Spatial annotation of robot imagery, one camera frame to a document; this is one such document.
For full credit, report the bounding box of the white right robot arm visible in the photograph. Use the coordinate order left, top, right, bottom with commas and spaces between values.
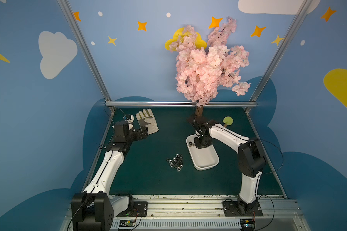
186, 119, 267, 216

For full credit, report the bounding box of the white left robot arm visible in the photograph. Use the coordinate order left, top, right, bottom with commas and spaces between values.
68, 120, 148, 231

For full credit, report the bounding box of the white storage box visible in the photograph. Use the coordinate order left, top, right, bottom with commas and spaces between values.
186, 135, 219, 171

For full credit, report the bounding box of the pile of steel nuts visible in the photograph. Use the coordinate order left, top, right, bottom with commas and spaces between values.
166, 154, 184, 171

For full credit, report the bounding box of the white canvas work glove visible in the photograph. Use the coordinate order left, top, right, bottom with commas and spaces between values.
136, 109, 159, 135

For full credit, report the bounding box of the green toy paddle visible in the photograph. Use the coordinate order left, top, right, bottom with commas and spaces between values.
222, 116, 234, 128

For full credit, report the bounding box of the pink blossom artificial tree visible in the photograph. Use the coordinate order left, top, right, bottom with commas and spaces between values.
168, 17, 251, 118

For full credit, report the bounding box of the left green circuit board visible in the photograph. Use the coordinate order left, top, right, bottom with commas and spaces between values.
118, 220, 136, 229

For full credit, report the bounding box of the green circuit board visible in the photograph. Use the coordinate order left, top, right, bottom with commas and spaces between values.
118, 220, 136, 229
240, 219, 255, 231

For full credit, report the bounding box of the right green circuit board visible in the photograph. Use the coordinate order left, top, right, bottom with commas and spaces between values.
240, 219, 255, 231

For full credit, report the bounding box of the dark tree base plate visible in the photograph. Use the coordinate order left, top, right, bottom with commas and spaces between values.
187, 115, 210, 128

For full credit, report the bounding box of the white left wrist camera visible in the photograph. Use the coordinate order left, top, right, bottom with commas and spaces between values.
126, 114, 135, 131

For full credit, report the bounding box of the aluminium back frame rail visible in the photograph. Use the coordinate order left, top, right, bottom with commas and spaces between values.
105, 101, 257, 108

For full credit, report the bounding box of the aluminium right frame post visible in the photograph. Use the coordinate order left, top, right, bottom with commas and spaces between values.
245, 0, 320, 115

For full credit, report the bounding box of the aluminium frame post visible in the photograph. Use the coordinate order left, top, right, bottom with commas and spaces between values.
57, 0, 111, 107
245, 0, 320, 115

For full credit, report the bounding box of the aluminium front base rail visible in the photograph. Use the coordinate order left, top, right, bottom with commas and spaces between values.
59, 194, 311, 231

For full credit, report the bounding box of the aluminium left frame post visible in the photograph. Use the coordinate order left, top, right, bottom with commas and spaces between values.
57, 0, 111, 107

